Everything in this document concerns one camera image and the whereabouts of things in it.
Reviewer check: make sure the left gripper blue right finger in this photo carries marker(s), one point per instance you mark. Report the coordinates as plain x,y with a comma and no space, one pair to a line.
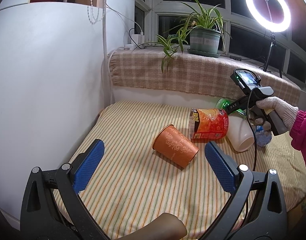
256,208

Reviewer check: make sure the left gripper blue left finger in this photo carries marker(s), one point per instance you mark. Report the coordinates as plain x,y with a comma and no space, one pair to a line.
51,207

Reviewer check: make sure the pink sleeve forearm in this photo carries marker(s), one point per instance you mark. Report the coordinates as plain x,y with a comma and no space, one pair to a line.
298,133

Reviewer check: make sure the white plastic cup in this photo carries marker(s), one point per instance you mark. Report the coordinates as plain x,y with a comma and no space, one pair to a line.
239,133

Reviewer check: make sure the blue orange label cup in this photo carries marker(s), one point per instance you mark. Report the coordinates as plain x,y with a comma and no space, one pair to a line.
263,137

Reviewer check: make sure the red orange label cup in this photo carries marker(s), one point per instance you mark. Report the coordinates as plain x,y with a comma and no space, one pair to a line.
210,124

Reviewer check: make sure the orange patterned paper cup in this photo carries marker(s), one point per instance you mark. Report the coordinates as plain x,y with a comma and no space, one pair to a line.
171,143

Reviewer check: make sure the white knit gloved hand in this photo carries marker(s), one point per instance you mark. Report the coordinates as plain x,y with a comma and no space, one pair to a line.
285,111

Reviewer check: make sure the green plant pot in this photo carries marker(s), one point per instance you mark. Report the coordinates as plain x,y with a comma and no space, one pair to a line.
204,42

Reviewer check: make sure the spider plant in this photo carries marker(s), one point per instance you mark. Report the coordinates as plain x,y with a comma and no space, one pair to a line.
199,17

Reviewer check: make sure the brown chair back top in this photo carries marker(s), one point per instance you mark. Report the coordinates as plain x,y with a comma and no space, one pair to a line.
165,226

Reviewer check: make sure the beige plaid blanket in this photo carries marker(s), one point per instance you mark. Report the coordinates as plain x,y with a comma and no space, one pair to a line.
194,74

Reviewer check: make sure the white power adapter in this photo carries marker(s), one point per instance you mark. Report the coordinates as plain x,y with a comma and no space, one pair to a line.
138,38

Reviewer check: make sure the white round cabinet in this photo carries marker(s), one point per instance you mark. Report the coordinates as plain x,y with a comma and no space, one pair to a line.
52,87

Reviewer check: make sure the ring light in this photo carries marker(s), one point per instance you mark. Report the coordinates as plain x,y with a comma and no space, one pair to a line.
273,15

